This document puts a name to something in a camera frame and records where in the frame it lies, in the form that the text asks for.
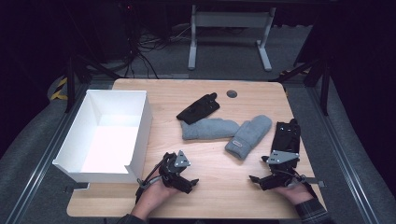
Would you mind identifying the grey mitten with label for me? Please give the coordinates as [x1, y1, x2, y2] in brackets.
[224, 114, 274, 161]

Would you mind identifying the bundle of black cables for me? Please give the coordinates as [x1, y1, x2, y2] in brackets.
[122, 24, 194, 79]

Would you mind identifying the black tripod stand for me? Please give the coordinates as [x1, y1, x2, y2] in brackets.
[64, 54, 122, 114]
[269, 55, 332, 117]

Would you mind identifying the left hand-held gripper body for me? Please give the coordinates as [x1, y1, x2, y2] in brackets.
[158, 149, 192, 189]

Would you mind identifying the plain grey mitten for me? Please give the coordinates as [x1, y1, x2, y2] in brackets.
[180, 118, 241, 141]

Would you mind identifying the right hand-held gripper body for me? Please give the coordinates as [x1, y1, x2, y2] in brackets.
[262, 149, 304, 189]

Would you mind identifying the person's left hand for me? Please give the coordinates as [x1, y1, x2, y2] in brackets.
[130, 179, 180, 220]

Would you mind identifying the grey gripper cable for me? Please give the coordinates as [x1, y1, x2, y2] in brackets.
[288, 169, 309, 188]

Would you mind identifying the black glove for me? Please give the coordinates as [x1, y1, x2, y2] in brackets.
[176, 91, 221, 126]
[270, 118, 302, 157]

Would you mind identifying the person's right hand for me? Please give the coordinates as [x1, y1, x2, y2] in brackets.
[274, 181, 314, 206]

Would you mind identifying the yellow and black tape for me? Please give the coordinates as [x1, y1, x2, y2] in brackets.
[50, 77, 69, 101]

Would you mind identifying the white desk frame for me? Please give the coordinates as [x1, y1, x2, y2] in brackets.
[187, 4, 277, 72]

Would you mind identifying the white box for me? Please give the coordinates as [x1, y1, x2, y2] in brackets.
[51, 89, 153, 185]

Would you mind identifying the aluminium frame rail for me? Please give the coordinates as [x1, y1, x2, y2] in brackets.
[4, 82, 92, 224]
[306, 85, 379, 224]

